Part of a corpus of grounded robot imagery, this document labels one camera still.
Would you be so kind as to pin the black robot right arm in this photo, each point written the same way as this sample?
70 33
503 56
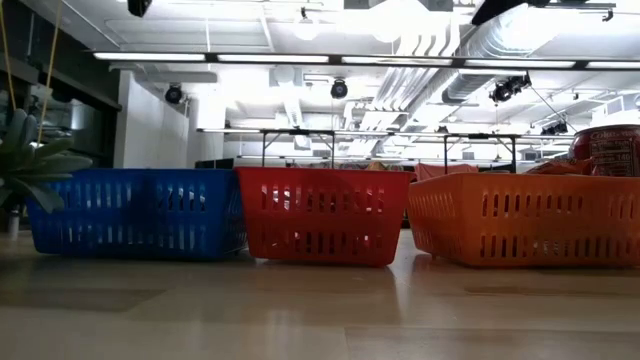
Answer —
500 6

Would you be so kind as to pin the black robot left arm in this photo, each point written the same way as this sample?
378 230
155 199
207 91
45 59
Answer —
139 6

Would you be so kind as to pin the red plastic basket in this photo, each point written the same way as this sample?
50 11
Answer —
325 222

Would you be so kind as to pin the black folding table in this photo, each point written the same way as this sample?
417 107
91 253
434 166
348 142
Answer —
300 132
480 136

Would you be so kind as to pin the black monitor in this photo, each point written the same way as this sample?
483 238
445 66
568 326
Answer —
215 164

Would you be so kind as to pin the red cloth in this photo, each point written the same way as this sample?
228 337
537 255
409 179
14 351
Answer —
440 170

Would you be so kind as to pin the long ceiling light fixture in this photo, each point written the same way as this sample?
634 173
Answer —
290 58

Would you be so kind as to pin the round ceiling lamp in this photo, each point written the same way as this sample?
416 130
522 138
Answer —
306 27

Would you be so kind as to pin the blue plastic basket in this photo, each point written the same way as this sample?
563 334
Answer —
125 220

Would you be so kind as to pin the black ceiling spotlight cluster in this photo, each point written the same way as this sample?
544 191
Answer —
507 90

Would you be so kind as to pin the orange plastic basket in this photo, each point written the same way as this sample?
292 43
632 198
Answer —
525 225

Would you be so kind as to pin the dark storage shelving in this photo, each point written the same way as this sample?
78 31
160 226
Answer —
95 140

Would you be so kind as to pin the red soda can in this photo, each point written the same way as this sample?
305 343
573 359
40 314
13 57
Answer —
607 150

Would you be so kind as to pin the potted succulent plant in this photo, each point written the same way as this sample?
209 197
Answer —
30 165

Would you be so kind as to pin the silver ventilation duct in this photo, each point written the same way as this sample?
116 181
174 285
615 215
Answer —
515 40

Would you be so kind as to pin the white cylindrical post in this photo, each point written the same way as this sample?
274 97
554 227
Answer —
13 225

